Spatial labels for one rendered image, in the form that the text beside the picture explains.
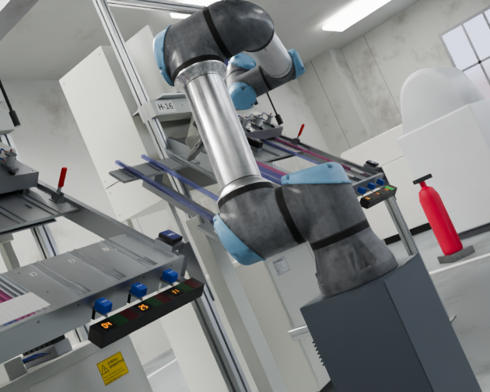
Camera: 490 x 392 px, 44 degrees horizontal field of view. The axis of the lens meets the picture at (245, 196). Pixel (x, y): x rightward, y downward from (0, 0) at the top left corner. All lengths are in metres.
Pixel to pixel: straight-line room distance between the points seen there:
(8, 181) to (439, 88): 3.83
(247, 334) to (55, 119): 4.84
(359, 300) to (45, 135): 5.40
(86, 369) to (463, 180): 3.84
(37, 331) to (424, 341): 0.72
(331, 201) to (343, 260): 0.11
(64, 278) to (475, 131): 3.94
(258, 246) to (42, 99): 5.46
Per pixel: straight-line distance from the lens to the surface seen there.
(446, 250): 4.36
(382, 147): 6.88
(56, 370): 1.63
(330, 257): 1.09
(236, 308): 1.84
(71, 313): 1.30
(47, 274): 1.42
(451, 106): 4.99
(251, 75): 1.65
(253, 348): 1.86
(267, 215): 1.09
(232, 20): 1.26
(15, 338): 1.23
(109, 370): 1.72
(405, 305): 1.07
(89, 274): 1.44
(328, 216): 1.08
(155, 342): 6.21
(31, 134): 6.18
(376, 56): 10.47
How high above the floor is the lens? 0.70
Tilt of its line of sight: 4 degrees up
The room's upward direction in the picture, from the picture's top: 24 degrees counter-clockwise
